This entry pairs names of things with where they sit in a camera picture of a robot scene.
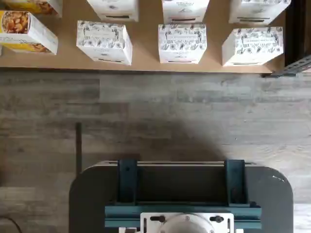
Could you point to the dark thin pole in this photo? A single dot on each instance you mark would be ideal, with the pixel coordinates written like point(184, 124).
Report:
point(78, 145)

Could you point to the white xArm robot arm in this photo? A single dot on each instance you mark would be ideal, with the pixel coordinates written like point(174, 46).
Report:
point(184, 225)

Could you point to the teal metal frame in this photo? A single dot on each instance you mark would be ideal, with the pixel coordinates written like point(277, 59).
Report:
point(126, 179)

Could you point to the white pastry boxes group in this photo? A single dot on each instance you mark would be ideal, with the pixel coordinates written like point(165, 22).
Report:
point(145, 36)

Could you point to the yellow purely elizabeth box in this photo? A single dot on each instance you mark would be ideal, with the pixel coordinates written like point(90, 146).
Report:
point(26, 31)
point(29, 6)

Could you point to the grey rounded cart platform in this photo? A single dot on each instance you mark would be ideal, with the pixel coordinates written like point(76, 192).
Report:
point(92, 199)

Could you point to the black metal shelf rail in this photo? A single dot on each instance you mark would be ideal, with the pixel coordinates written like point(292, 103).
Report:
point(295, 29)

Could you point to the white floral print box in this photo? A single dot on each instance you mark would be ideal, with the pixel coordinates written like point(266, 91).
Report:
point(252, 46)
point(185, 9)
point(114, 8)
point(182, 43)
point(104, 41)
point(257, 11)

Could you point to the grey slotted metal beam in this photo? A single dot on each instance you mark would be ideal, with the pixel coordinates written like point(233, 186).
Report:
point(291, 68)

